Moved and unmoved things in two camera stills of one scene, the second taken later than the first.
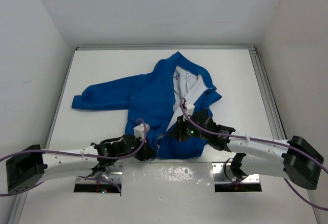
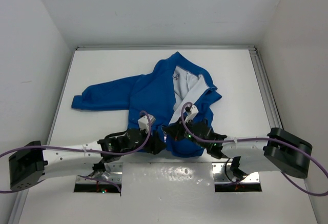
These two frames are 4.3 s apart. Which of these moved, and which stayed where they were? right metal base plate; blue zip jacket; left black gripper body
Moved: left black gripper body
Stayed: right metal base plate; blue zip jacket
